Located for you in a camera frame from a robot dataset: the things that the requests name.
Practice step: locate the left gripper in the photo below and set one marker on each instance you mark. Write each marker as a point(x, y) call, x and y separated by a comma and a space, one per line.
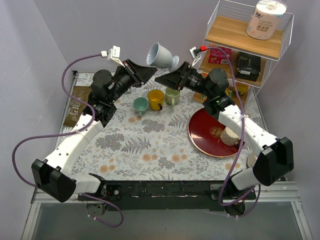
point(133, 74)

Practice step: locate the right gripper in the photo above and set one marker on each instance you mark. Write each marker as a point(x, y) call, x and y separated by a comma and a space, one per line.
point(183, 75)

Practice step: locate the light green mug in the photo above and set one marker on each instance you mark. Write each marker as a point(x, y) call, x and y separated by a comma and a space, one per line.
point(172, 96)

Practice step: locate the white footed cup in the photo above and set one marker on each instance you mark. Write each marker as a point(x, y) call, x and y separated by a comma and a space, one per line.
point(161, 58)

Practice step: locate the yellow enamel mug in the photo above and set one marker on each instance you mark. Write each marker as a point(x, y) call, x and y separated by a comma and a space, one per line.
point(156, 99)

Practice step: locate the teal mug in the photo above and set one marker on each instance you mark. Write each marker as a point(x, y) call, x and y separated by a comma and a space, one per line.
point(141, 105)

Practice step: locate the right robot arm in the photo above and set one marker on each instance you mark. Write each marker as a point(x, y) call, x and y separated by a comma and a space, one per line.
point(275, 156)

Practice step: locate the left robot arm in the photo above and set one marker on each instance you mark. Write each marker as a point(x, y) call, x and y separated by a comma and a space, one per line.
point(52, 174)

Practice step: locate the beige ribbed mug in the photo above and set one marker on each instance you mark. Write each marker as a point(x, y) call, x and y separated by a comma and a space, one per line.
point(228, 137)

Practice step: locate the orange pink box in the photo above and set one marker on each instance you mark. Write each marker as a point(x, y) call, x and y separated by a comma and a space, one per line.
point(219, 55)

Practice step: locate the red round tray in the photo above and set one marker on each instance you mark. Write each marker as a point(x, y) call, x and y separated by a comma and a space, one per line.
point(205, 133)

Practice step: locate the floral table mat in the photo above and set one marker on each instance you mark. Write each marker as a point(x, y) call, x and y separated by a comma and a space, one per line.
point(154, 146)

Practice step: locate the orange sponge pack upper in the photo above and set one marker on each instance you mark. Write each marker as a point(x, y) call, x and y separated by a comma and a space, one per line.
point(240, 88)

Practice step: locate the brown coffee bag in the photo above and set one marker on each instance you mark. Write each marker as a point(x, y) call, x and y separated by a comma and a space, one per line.
point(75, 107)

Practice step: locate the black box on shelf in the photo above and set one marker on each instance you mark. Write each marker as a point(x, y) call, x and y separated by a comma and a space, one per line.
point(248, 67)

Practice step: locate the toilet paper roll on shelf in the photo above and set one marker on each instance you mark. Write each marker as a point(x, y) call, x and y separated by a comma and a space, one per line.
point(266, 17)

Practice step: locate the white wire shelf rack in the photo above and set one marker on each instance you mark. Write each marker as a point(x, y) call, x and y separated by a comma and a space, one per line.
point(227, 28)

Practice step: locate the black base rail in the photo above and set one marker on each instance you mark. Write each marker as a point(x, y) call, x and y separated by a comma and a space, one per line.
point(162, 195)

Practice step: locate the aluminium frame rail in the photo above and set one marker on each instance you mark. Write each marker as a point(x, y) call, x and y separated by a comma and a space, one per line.
point(277, 215)

